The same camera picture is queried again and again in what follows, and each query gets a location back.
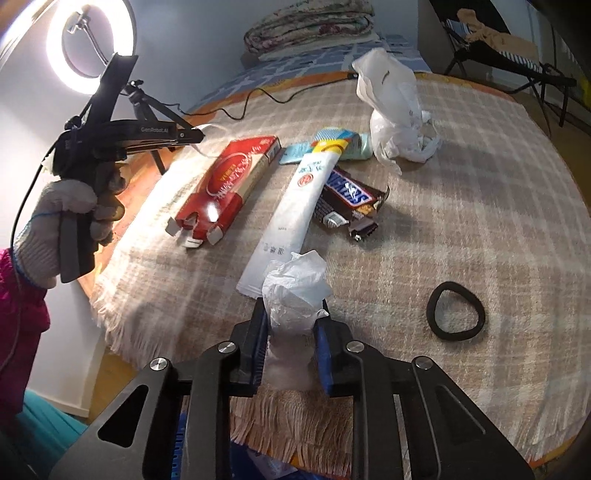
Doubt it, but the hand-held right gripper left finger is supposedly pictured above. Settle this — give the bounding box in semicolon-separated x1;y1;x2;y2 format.
48;298;273;480

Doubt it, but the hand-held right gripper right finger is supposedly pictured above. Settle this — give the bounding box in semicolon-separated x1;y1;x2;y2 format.
314;300;536;480

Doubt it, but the red snack packet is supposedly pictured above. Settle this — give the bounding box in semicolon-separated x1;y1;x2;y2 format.
165;135;282;250

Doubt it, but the white plastic film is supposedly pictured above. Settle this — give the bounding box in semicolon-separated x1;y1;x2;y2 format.
262;250;334;391

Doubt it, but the light blue packet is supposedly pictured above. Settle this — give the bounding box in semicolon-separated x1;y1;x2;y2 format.
279;143;320;165

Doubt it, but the black hair band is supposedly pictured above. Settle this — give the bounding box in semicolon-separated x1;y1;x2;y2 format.
426;280;486;342

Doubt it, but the white toothpaste tube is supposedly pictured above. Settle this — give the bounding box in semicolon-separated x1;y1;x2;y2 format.
236;138;349;298

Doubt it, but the blue plastic basket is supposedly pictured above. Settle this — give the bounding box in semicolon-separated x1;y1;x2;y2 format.
168;401;190;480

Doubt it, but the mint green packet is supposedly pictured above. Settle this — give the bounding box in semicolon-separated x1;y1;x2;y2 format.
314;128;373;161

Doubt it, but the brown chocolate bar wrapper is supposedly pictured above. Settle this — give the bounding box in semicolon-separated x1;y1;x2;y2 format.
311;166;391;243

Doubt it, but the white plastic bag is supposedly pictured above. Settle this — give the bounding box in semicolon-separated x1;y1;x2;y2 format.
351;47;441;176

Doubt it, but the person's left forearm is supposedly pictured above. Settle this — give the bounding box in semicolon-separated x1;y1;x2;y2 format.
0;247;51;416

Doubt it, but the person's left hand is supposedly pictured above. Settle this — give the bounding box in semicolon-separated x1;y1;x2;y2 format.
13;161;126;289

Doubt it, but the black tripod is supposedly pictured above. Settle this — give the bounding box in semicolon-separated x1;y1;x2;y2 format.
121;80;195;176

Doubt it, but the blue patterned sheet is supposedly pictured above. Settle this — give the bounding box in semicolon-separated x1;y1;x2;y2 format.
198;32;435;114

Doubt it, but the folded floral quilt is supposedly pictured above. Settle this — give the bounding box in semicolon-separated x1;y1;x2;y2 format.
243;0;377;54

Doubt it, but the beige checked blanket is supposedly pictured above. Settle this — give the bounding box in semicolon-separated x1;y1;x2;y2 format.
90;69;591;476

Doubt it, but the black folding chair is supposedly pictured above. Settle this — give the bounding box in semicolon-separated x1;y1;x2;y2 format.
427;0;578;127

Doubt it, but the beige clothing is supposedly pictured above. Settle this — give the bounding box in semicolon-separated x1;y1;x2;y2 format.
457;9;541;61

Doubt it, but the black power cable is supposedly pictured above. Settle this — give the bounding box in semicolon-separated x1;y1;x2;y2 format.
175;74;361;121

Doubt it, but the ring light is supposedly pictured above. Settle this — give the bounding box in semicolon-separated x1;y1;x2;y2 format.
46;0;139;95

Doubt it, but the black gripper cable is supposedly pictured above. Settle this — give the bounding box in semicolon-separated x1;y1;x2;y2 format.
0;150;52;374

